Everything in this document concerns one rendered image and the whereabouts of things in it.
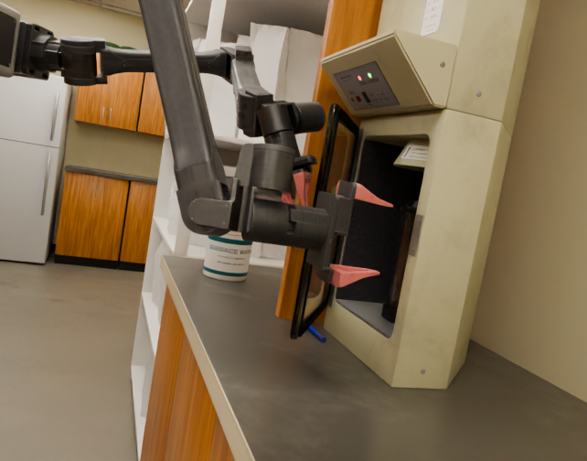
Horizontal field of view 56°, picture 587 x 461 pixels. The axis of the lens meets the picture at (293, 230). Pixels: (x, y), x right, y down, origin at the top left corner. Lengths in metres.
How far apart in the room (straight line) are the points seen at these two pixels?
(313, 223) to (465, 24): 0.43
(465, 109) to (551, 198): 0.45
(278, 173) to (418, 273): 0.34
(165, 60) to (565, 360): 0.96
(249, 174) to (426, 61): 0.36
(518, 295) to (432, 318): 0.44
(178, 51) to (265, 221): 0.26
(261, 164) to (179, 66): 0.17
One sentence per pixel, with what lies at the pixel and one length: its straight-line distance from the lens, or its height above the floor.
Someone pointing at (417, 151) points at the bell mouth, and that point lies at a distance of 1.03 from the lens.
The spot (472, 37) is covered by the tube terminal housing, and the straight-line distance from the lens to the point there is 0.97.
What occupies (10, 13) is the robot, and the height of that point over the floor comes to 1.51.
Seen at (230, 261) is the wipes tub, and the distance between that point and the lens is 1.55.
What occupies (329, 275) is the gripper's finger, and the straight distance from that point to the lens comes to 0.75.
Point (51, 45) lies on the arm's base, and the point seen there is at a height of 1.47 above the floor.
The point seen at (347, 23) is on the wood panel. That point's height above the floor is 1.61.
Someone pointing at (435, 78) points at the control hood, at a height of 1.45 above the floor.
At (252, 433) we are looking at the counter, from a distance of 0.73.
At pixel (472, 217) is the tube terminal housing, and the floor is 1.25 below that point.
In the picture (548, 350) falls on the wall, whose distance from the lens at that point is 1.31.
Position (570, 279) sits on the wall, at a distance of 1.28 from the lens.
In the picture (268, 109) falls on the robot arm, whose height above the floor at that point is 1.37.
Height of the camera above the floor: 1.26
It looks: 6 degrees down
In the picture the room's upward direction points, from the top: 10 degrees clockwise
